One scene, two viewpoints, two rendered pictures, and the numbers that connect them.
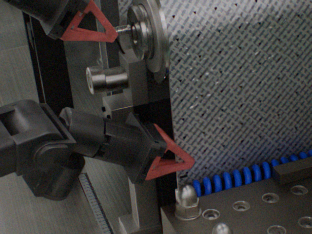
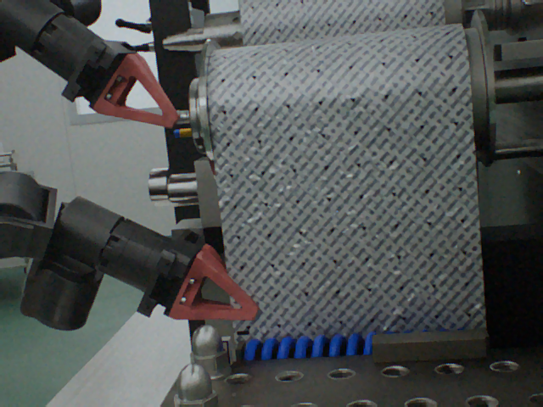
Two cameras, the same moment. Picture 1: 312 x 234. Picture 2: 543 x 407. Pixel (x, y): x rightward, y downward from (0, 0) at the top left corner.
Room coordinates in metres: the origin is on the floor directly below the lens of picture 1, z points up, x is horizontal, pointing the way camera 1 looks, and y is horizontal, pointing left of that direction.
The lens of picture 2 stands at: (0.11, -0.38, 1.29)
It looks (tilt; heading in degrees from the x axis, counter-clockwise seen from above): 9 degrees down; 24
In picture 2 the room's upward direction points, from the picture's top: 6 degrees counter-clockwise
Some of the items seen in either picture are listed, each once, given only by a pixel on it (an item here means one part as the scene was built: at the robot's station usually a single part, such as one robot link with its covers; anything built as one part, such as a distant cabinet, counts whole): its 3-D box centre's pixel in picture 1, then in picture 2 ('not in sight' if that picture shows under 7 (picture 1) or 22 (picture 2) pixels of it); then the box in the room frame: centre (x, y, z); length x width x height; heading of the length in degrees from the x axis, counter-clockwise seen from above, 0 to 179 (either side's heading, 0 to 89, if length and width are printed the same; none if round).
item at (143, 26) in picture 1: (141, 32); (207, 115); (0.83, 0.01, 1.25); 0.07 x 0.02 x 0.07; 16
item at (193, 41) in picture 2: not in sight; (187, 41); (1.05, 0.14, 1.33); 0.06 x 0.03 x 0.03; 106
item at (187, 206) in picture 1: (187, 199); (208, 349); (0.71, -0.03, 1.05); 0.04 x 0.04 x 0.04
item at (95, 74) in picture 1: (96, 79); (162, 186); (0.85, 0.08, 1.18); 0.04 x 0.02 x 0.04; 16
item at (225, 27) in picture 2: not in sight; (232, 36); (1.07, 0.08, 1.33); 0.06 x 0.06 x 0.06; 16
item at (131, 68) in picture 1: (129, 148); (210, 298); (0.86, 0.04, 1.05); 0.06 x 0.05 x 0.31; 106
